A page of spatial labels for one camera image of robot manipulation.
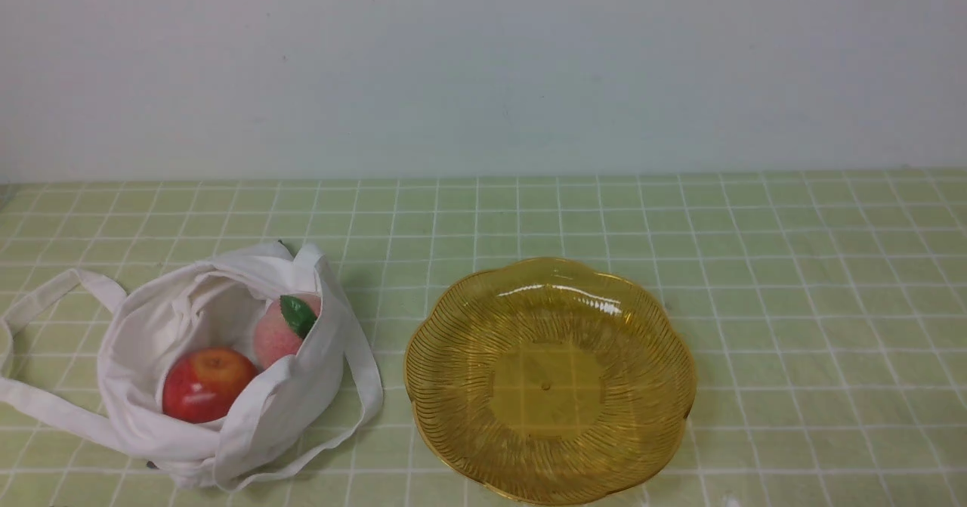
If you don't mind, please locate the white cloth tote bag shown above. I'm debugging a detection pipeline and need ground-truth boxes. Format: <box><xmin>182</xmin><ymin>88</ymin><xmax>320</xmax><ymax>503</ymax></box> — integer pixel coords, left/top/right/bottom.
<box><xmin>1</xmin><ymin>242</ymin><xmax>384</xmax><ymax>492</ymax></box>

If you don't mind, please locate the red apple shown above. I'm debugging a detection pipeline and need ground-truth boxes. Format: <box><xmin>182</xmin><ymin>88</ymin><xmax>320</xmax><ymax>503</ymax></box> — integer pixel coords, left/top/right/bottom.
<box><xmin>160</xmin><ymin>348</ymin><xmax>258</xmax><ymax>424</ymax></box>

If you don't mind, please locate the pink peach with leaf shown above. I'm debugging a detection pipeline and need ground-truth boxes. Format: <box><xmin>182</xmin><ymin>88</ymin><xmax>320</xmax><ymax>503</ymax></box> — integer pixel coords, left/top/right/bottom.
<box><xmin>253</xmin><ymin>293</ymin><xmax>322</xmax><ymax>369</ymax></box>

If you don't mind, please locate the amber glass fruit plate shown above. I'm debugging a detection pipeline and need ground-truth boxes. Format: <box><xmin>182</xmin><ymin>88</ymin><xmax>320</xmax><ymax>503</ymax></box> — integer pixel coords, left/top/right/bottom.
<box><xmin>403</xmin><ymin>257</ymin><xmax>697</xmax><ymax>506</ymax></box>

